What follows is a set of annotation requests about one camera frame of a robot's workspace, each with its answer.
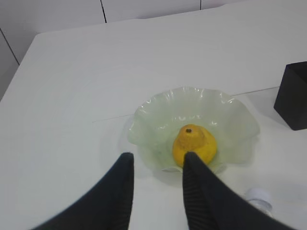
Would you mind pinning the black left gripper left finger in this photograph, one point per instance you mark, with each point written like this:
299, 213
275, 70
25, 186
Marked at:
106, 206

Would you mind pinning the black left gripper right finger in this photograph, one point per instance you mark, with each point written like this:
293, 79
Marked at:
211, 205

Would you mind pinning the clear plastic water bottle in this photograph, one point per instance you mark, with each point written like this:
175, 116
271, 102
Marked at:
259, 198

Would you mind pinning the yellow pear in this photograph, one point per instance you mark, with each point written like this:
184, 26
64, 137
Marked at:
197, 139

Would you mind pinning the green ruffled glass plate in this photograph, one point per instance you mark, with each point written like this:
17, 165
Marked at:
157, 122

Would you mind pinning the black square pen holder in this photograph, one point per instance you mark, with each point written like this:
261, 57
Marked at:
291, 100

